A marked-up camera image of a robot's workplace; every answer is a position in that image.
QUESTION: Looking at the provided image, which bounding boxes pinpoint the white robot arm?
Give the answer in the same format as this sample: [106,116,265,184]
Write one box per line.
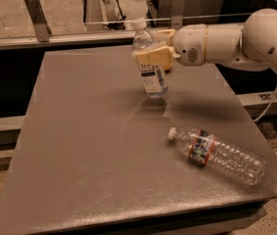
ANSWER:
[133,9,277,74]

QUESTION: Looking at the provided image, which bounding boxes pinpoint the clear crinkled plastic bottle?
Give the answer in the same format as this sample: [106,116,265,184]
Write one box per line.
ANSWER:
[168,127,265,186]

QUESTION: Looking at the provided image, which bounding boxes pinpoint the blue label plastic bottle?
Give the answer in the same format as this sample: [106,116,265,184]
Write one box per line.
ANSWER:
[132,18,168,98]

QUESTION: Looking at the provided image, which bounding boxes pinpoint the white cable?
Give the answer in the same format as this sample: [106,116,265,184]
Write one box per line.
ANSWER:
[253,79,277,124]

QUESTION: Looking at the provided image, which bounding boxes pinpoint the right metal rail bracket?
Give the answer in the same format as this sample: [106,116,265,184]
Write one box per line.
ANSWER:
[170,0,185,29]

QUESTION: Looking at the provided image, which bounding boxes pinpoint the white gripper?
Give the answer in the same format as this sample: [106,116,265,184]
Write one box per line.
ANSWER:
[132,23,208,67]

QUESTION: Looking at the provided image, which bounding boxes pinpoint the orange fruit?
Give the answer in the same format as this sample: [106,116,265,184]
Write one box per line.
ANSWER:
[163,63,173,71]

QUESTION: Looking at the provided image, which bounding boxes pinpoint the left metal rail bracket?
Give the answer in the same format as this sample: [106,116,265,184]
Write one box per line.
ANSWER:
[24,0,52,42]

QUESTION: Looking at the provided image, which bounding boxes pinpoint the metal rail bracket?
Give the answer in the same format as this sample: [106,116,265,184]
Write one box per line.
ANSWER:
[170,0,185,29]
[24,0,52,42]

